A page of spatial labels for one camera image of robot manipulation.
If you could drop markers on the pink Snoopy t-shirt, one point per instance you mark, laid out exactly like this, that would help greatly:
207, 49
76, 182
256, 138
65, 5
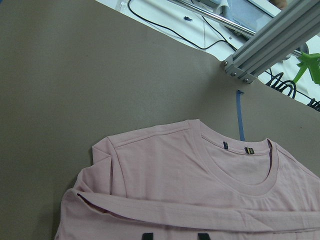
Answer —
181, 179

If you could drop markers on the blue tape grid lines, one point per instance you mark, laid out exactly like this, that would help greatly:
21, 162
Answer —
239, 93

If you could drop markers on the aluminium frame post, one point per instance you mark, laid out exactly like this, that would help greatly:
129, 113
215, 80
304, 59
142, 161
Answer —
288, 30

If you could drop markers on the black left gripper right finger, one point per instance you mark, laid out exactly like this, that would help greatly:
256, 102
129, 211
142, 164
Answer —
203, 236

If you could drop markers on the brown paper table cover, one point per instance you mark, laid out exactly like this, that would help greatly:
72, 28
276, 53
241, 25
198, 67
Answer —
75, 71

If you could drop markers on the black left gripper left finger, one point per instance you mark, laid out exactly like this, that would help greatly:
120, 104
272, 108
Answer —
147, 236

